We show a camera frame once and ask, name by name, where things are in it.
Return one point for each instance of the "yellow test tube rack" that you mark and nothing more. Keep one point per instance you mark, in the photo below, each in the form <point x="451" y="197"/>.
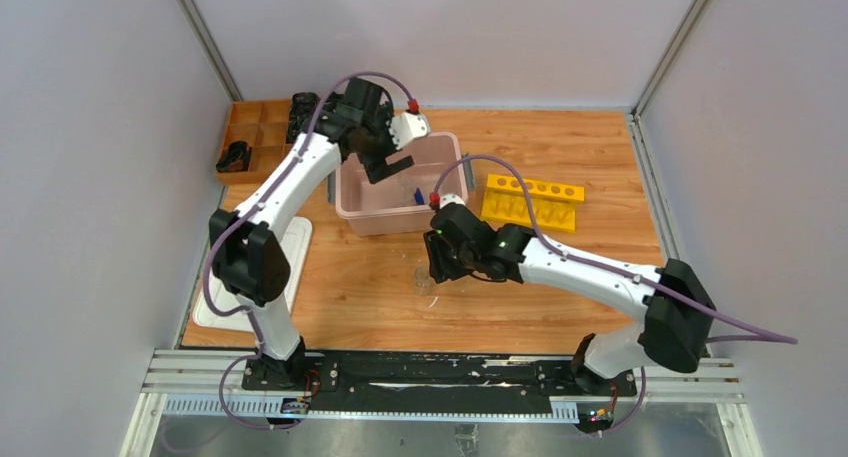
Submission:
<point x="554" y="204"/>

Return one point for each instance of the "grey bin handle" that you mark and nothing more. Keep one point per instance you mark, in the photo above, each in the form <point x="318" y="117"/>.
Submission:
<point x="469" y="174"/>
<point x="331" y="189"/>

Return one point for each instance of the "graduated cylinder blue base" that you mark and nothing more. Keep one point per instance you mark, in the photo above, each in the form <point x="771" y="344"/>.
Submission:
<point x="411" y="198"/>

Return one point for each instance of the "small glass beaker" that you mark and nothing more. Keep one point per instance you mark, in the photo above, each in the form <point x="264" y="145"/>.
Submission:
<point x="422" y="281"/>

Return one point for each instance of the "dark fabric roll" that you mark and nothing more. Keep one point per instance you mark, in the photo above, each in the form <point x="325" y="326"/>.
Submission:
<point x="236" y="158"/>

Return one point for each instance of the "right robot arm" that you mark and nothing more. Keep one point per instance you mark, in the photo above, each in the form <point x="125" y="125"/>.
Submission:
<point x="669" y="306"/>

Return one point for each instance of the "black fabric roll back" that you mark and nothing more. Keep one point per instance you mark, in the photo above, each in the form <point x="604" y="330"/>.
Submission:
<point x="301" y="110"/>

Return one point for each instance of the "white plastic lid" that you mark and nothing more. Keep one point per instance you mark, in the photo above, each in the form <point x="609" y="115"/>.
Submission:
<point x="252" y="268"/>

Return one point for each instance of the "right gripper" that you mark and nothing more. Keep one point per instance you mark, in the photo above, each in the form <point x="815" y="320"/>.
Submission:
<point x="439" y="267"/>

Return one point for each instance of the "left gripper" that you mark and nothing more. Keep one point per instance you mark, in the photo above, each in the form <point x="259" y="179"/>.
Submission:
<point x="374" y="149"/>

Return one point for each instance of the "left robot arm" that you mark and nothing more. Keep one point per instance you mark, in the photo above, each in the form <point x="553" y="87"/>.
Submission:
<point x="366" y="114"/>

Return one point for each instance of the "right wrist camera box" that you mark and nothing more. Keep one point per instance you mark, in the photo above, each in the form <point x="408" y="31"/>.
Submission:
<point x="439" y="201"/>

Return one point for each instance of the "wooden compartment tray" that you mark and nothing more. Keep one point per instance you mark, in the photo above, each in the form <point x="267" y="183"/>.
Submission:
<point x="262" y="126"/>

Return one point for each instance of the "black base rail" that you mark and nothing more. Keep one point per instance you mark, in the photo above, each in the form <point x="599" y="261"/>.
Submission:
<point x="436" y="383"/>

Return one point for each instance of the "pink plastic bin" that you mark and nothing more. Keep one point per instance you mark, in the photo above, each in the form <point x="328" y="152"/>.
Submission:
<point x="372" y="209"/>

